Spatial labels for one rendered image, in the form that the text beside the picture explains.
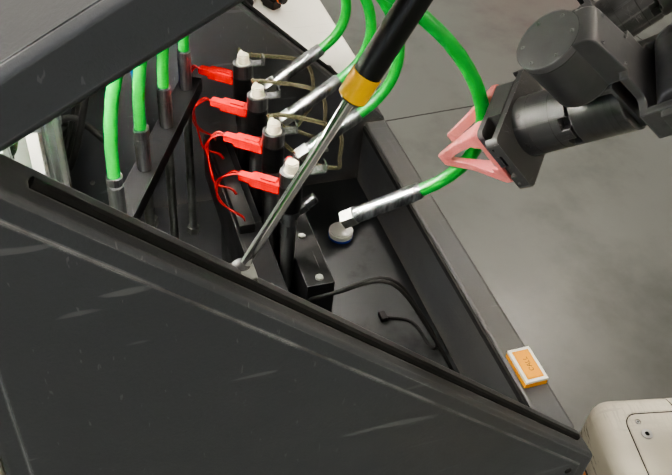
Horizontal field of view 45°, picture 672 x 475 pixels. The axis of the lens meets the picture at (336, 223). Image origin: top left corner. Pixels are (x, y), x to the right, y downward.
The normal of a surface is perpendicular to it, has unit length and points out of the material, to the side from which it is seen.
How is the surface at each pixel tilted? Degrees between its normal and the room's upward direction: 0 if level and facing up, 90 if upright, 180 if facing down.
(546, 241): 0
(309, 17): 0
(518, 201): 0
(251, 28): 90
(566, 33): 49
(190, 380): 90
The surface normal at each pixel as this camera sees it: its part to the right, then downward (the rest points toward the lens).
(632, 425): 0.07, -0.73
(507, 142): 0.68, -0.15
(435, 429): 0.32, 0.66
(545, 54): -0.69, -0.44
